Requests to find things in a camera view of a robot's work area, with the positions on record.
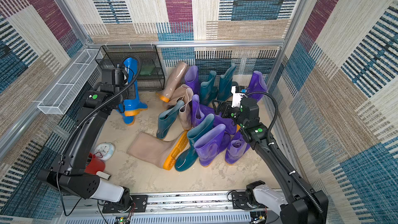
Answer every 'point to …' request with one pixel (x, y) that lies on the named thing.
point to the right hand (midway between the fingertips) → (221, 104)
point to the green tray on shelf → (146, 69)
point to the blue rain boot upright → (129, 108)
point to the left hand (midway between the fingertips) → (128, 86)
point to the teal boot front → (188, 159)
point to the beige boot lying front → (161, 153)
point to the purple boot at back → (191, 78)
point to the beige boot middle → (185, 94)
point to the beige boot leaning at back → (172, 81)
